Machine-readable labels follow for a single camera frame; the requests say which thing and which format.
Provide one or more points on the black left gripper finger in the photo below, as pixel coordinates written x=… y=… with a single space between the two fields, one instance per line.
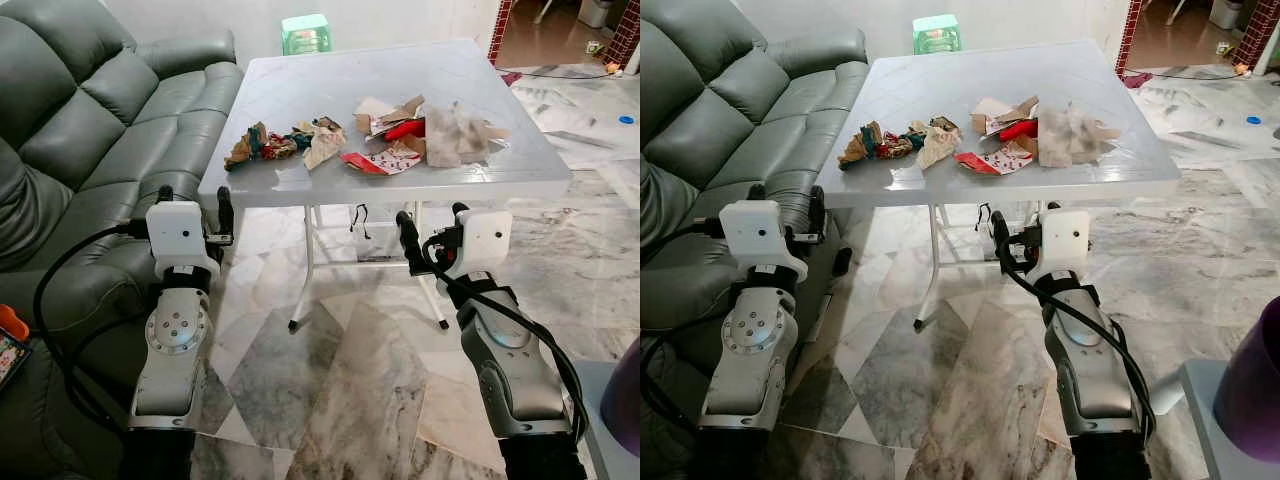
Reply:
x=226 y=210
x=165 y=194
x=758 y=193
x=817 y=208

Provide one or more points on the brown paper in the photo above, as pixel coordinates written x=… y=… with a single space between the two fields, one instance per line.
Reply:
x=858 y=150
x=245 y=150

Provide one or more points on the red plastic wrapper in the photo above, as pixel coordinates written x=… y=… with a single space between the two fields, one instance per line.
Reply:
x=405 y=129
x=1018 y=129

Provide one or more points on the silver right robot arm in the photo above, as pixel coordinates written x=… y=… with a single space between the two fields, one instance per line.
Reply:
x=1095 y=370
x=515 y=370

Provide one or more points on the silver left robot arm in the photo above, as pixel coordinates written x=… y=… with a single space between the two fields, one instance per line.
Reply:
x=745 y=350
x=172 y=350

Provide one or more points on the purple rubbish bin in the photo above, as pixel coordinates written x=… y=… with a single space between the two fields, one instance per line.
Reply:
x=625 y=400
x=1250 y=390

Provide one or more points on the flattened red white carton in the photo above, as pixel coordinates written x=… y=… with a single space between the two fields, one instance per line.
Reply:
x=385 y=160
x=1000 y=160

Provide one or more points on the crumpled teal red wrapper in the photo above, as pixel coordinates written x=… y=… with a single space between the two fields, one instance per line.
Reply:
x=900 y=143
x=285 y=143

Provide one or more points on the grey-green leather sofa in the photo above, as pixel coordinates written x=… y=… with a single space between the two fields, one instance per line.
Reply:
x=90 y=110
x=720 y=100

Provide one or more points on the crumpled beige paper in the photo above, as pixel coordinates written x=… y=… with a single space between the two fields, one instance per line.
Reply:
x=325 y=145
x=940 y=145

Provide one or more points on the torn brown cardboard piece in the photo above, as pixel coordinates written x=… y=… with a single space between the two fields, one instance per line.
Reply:
x=990 y=110
x=375 y=110

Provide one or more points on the red floor cloth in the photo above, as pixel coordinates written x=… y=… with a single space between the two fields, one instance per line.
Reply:
x=1136 y=80
x=511 y=78

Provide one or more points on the white plastic folding table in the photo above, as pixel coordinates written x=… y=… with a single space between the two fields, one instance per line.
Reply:
x=950 y=80
x=330 y=80

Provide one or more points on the red brick door pillar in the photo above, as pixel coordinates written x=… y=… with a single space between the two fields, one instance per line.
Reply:
x=499 y=30
x=628 y=35
x=1258 y=35
x=1128 y=35

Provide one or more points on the green plastic stool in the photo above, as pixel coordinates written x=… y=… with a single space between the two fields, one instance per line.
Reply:
x=305 y=35
x=936 y=35

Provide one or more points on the orange plastic object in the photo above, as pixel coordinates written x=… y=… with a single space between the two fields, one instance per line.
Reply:
x=12 y=322

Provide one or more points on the colourful snack packet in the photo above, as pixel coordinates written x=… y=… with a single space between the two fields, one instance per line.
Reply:
x=10 y=358

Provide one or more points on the white bucket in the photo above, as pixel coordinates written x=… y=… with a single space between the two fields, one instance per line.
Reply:
x=1226 y=12
x=595 y=12

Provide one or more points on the white plastic stand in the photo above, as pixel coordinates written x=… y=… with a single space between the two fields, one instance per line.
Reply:
x=598 y=440
x=1200 y=430

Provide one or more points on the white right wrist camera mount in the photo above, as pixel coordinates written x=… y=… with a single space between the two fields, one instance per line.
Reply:
x=485 y=240
x=1065 y=240

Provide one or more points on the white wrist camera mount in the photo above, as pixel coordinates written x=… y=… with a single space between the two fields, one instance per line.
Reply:
x=485 y=240
x=758 y=235
x=178 y=235
x=1065 y=240

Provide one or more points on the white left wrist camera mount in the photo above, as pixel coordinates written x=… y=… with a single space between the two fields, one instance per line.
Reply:
x=758 y=235
x=178 y=235

